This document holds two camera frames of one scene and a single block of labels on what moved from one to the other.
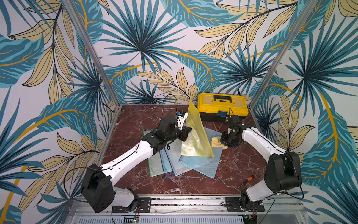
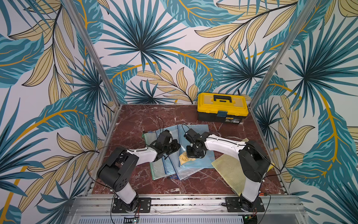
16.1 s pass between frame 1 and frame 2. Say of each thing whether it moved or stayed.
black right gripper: moved
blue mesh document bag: moved
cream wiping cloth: moved
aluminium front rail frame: stayed
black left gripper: moved
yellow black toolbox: stayed
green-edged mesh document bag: stayed
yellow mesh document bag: moved
